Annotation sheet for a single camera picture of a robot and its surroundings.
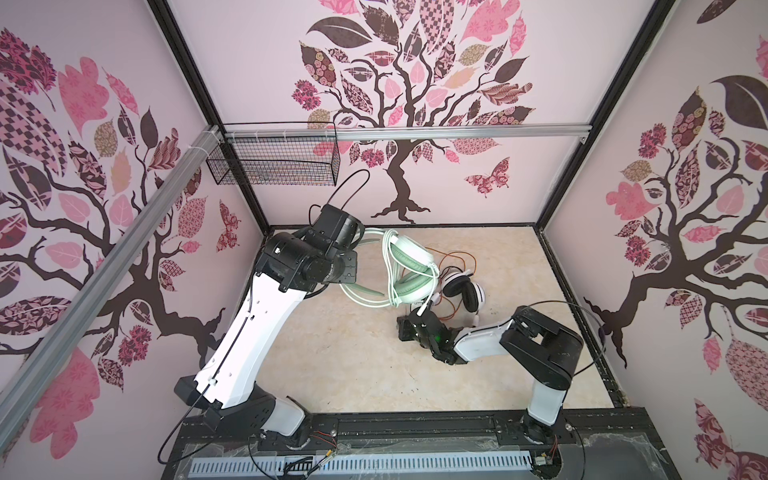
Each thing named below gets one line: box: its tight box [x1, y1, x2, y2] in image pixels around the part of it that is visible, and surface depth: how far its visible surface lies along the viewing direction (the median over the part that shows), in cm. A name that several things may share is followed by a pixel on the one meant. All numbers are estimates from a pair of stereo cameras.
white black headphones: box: [441, 266, 486, 327], surface depth 95 cm
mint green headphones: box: [343, 230, 440, 306], surface depth 61 cm
